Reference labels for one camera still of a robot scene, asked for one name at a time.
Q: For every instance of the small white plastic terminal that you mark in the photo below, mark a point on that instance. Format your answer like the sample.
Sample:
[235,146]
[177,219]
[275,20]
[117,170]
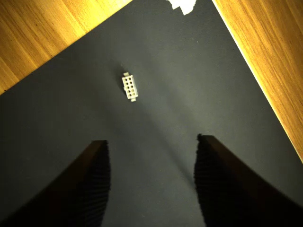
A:
[130,87]

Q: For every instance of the white tape strip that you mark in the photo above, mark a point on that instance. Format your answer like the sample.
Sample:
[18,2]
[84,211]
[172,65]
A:
[185,6]

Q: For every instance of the dark grey mat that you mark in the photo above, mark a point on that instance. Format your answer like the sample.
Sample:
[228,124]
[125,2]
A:
[151,123]

